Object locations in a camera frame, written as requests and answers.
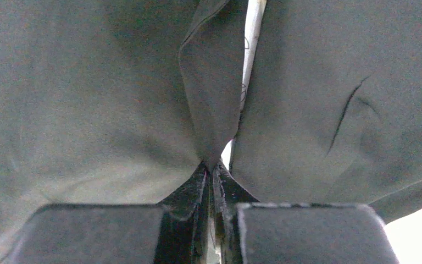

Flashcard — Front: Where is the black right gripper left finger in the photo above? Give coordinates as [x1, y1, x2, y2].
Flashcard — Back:
[2, 163, 209, 263]

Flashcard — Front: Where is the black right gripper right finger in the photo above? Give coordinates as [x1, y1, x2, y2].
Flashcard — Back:
[210, 162, 398, 263]

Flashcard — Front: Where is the black shirt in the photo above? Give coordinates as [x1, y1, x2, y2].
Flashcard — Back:
[0, 1, 422, 260]

